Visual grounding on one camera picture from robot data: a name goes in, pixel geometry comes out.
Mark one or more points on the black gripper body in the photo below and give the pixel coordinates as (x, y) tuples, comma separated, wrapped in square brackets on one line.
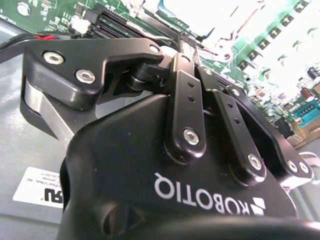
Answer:
[(125, 162)]

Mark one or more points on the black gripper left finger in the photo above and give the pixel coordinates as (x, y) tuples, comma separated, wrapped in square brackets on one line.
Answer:
[(185, 112)]

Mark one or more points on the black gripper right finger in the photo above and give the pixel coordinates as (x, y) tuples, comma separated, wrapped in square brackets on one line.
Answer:
[(240, 140)]

